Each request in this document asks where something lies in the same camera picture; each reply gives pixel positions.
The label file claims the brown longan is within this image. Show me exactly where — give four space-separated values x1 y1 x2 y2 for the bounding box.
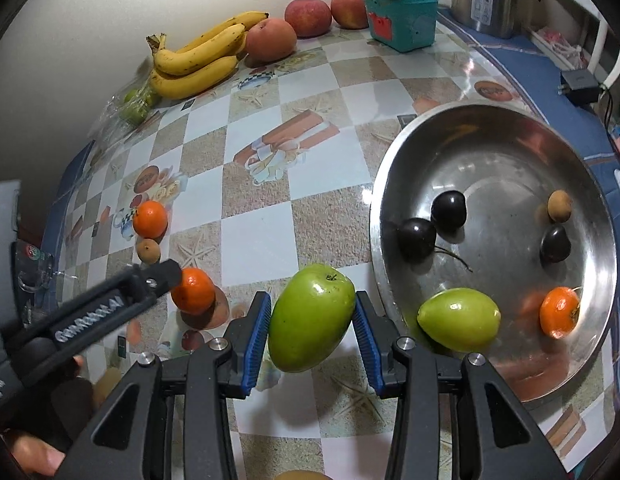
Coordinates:
547 189 572 223
136 238 161 263

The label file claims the large green jujube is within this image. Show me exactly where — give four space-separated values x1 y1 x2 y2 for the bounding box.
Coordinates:
268 263 357 373

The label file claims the dark plum with stem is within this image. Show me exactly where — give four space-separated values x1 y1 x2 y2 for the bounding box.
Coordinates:
396 217 473 273

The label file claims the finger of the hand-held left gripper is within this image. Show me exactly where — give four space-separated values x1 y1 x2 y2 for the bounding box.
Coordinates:
131 259 183 302

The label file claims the pink packet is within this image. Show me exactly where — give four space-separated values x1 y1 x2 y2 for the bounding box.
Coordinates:
532 27 588 68

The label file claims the brown round fruit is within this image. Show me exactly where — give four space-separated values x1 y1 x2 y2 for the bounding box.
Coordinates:
275 469 333 480

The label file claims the red apple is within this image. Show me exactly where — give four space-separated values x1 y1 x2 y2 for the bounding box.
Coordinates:
331 0 369 30
246 17 297 63
285 0 333 38

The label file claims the yellow banana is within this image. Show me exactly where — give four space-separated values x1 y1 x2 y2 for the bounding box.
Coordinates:
177 11 269 53
152 23 248 77
150 55 239 100

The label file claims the orange tangerine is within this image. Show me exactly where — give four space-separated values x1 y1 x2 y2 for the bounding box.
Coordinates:
132 200 169 239
170 267 215 315
540 286 580 339

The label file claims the green mango small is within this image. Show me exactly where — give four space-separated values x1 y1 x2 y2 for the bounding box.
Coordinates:
417 287 501 353

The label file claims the large steel bowl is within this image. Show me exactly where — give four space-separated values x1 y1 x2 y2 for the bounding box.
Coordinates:
369 101 618 403

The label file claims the bag of green grapes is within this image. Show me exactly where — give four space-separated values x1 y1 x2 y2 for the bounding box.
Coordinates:
92 82 161 136

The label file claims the teal box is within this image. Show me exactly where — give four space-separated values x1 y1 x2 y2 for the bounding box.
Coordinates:
362 0 438 53

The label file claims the white rail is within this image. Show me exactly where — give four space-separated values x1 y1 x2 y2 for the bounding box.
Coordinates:
587 15 620 91

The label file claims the clear cup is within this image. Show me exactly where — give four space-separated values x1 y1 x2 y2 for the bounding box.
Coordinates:
12 242 58 296

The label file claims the black power adapter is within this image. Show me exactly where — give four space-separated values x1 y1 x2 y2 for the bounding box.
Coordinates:
557 70 603 106

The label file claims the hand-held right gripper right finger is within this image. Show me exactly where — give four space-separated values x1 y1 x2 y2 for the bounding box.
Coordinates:
352 290 570 480

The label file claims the person's left hand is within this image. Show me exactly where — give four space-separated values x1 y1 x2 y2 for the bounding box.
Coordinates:
1 429 67 478

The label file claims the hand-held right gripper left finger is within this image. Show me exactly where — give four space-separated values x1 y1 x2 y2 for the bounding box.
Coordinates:
52 291 273 480

